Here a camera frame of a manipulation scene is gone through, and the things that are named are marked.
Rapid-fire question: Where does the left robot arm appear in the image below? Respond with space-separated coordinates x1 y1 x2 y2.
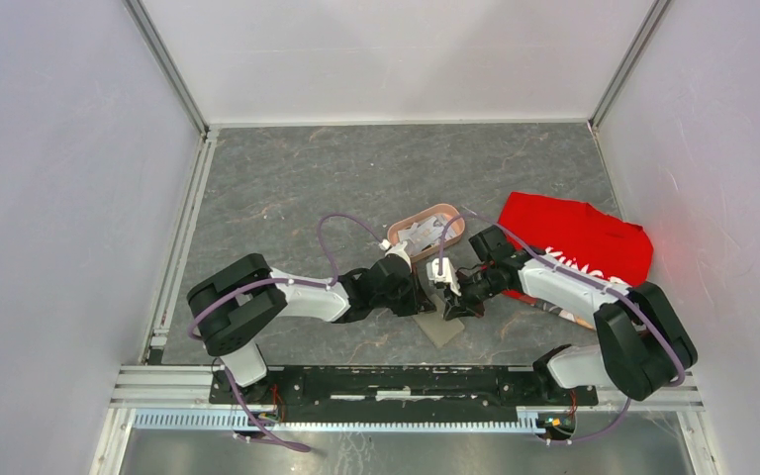
187 253 436 404

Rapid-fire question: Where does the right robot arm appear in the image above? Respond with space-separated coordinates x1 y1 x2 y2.
427 226 698 404

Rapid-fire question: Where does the pink oval tray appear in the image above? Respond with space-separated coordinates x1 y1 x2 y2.
382 204 465 264

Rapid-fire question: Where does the grey card holder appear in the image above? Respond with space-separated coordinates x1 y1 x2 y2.
412 294 465 348

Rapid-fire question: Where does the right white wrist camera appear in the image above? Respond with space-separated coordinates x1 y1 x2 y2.
427 257 461 296

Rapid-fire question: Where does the grey credit card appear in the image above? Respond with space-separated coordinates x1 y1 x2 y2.
397 214 457 256

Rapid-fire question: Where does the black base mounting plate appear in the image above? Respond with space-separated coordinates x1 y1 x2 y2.
240 365 599 423

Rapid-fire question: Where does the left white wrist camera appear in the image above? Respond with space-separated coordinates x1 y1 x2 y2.
378 238 413 269

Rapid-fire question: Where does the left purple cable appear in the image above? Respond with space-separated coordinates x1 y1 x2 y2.
187 213 387 453

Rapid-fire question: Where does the aluminium frame rail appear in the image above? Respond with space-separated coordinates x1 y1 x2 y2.
111 365 706 434

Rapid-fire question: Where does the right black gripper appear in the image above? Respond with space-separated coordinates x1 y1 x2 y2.
442 264 501 321

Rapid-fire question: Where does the red printed t-shirt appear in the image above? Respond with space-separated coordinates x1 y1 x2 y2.
494 191 655 323

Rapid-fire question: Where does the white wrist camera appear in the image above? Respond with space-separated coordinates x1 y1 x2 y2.
427 257 461 296
378 238 413 269

